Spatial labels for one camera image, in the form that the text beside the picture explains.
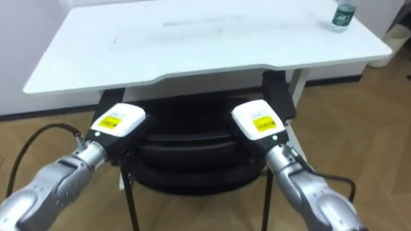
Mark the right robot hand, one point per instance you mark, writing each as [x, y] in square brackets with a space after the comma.
[257, 123]

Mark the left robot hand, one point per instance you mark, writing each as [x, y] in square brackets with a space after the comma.
[118, 123]

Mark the black chair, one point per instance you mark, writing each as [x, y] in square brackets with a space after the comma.
[196, 154]

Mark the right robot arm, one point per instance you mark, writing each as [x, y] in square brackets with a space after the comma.
[313, 195]

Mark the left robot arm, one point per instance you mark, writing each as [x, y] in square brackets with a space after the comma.
[53, 189]

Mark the white desk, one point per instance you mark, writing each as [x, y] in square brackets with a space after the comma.
[199, 45]

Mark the clear bottle with green label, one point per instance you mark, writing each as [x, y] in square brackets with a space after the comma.
[343, 15]

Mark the white waste bin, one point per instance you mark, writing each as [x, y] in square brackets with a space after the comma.
[387, 43]

